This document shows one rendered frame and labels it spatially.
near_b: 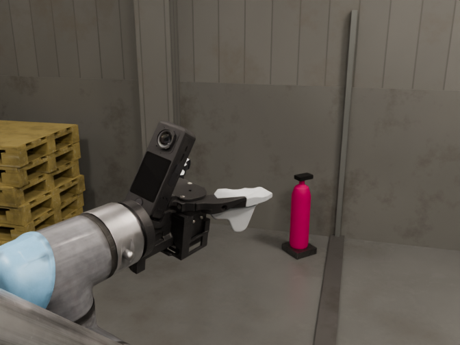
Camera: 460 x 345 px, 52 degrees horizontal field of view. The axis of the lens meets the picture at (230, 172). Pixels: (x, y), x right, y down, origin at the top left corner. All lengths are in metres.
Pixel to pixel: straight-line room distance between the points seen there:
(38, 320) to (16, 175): 3.48
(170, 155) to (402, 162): 3.52
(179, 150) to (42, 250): 0.19
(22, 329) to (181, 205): 0.30
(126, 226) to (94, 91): 4.02
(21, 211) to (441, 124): 3.27
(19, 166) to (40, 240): 3.29
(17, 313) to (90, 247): 0.19
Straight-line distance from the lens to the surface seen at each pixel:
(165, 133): 0.55
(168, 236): 0.59
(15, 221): 3.95
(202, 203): 0.57
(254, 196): 0.61
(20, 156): 3.75
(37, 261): 0.46
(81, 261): 0.48
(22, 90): 4.95
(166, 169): 0.55
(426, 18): 3.87
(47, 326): 0.33
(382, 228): 4.19
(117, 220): 0.51
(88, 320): 0.51
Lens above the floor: 1.79
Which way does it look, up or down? 18 degrees down
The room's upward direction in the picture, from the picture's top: straight up
